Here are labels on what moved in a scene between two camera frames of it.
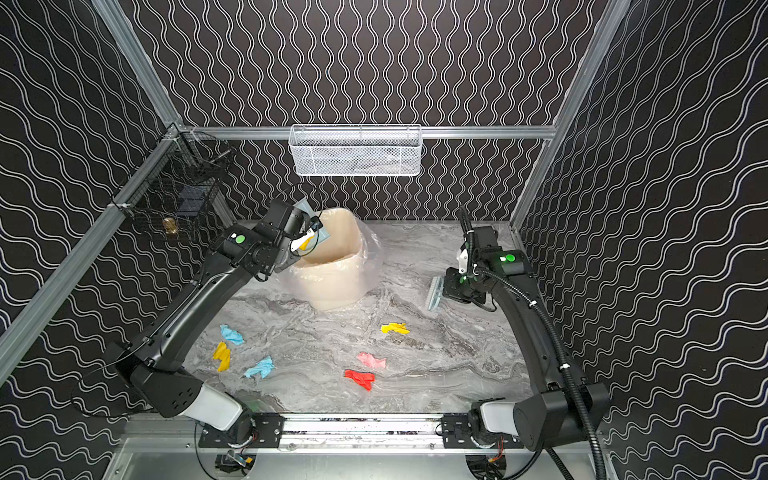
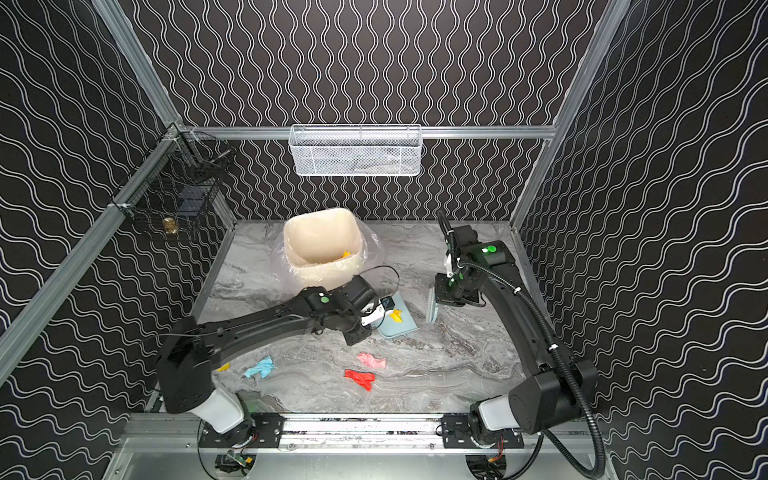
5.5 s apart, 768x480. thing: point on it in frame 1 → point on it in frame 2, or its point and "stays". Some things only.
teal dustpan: (322, 233) → (396, 322)
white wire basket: (355, 150) stays
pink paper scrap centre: (371, 361) stays
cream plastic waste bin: (331, 276) stays
